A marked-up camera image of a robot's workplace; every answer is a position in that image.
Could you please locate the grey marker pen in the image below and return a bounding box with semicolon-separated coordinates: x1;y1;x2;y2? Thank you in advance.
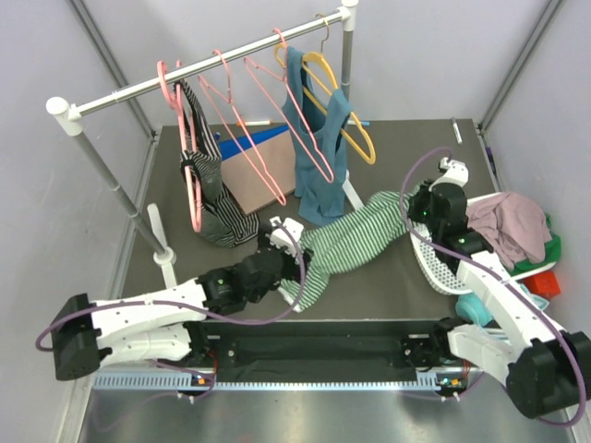
451;117;463;146

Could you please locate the pink garment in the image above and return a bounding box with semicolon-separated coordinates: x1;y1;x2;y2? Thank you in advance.
466;192;550;270

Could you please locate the pink hanger with striped top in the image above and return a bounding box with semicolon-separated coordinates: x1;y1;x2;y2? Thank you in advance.
156;61;202;233

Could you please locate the blue pen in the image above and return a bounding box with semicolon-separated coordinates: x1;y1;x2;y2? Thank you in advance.
347;120;370;126

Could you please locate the brown board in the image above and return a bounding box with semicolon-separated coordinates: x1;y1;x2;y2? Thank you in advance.
222;130;296;214

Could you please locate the red block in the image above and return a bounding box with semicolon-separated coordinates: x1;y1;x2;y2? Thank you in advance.
524;270;561;300

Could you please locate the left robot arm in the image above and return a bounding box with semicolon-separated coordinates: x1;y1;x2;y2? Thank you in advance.
49;217;311;381

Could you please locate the pink wire hanger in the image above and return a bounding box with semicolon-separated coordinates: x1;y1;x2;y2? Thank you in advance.
243;27;336;184
197;49;287;208

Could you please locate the blue tank top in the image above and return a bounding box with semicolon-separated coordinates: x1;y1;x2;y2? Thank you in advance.
283;46;352;226

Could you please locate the blue sheet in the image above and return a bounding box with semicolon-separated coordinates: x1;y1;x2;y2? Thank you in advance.
216;125;288;161

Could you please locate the purple cable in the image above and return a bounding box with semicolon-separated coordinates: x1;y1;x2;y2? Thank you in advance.
399;147;587;425
35;223;308;402

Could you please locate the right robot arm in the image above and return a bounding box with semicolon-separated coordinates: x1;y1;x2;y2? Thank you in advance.
404;180;590;423

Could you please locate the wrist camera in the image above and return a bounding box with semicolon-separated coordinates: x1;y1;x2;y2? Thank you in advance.
269;216;304;257
435;157;469;187

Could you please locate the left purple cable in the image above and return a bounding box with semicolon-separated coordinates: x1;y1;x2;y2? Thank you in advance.
35;223;308;402

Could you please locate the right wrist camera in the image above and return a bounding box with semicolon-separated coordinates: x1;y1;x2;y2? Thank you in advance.
435;157;469;187

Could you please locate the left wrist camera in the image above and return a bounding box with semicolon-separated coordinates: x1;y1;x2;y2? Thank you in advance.
269;216;304;257

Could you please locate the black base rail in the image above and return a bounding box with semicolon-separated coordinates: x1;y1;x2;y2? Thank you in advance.
183;319;464;383

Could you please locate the black white striped tank top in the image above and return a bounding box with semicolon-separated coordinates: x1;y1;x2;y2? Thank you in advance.
176;80;259;247

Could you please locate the green garment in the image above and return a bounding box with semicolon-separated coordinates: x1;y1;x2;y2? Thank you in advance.
509;213;561;276

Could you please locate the white perforated laundry basket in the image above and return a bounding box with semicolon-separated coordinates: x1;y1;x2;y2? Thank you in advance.
409;193;558;296

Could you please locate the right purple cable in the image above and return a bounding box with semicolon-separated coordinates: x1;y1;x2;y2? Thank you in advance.
399;147;587;425

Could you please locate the green white striped tank top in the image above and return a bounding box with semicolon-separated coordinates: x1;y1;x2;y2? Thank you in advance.
279;188;418;312

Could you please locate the orange capped white marker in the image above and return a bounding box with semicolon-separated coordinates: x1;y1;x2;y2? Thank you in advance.
236;119;272;126

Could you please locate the yellow plastic hanger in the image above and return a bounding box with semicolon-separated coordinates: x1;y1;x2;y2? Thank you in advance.
273;43;377;165

